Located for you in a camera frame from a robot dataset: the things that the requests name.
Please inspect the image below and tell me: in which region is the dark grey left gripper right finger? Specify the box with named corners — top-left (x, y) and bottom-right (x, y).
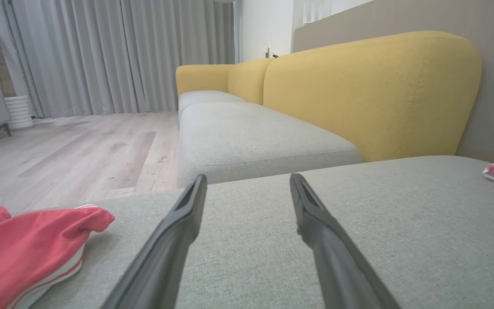
top-left (289, 173), bottom-right (402, 309)

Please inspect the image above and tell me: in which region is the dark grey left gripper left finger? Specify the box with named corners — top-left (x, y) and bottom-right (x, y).
top-left (101, 174), bottom-right (208, 309)

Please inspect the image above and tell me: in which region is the red white-sleeved printed jersey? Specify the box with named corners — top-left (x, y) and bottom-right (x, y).
top-left (0, 205), bottom-right (115, 309)

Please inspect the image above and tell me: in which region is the large grey sofa chaise cushion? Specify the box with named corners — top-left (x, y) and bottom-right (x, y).
top-left (30, 155), bottom-right (494, 309)

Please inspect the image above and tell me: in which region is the grey sofa seat cushion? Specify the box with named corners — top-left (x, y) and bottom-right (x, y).
top-left (178, 90), bottom-right (247, 123)
top-left (177, 102), bottom-right (363, 188)

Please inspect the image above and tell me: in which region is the wide yellow sofa backrest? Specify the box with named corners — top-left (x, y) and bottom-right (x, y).
top-left (263, 31), bottom-right (482, 163)

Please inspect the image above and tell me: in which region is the yellow sofa armrest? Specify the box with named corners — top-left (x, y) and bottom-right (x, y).
top-left (175, 64), bottom-right (235, 97)

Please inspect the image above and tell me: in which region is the narrow yellow sofa backrest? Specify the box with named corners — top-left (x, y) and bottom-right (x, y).
top-left (228, 58), bottom-right (274, 106)

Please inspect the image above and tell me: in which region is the white ribbed cylinder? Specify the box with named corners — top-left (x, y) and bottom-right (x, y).
top-left (4, 95), bottom-right (34, 130)

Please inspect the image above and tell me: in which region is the grey pleated curtain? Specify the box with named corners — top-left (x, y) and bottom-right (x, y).
top-left (0, 0), bottom-right (138, 118)
top-left (120, 0), bottom-right (235, 113)

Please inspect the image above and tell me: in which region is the white slatted panel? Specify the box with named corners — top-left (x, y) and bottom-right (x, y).
top-left (302, 0), bottom-right (333, 24)

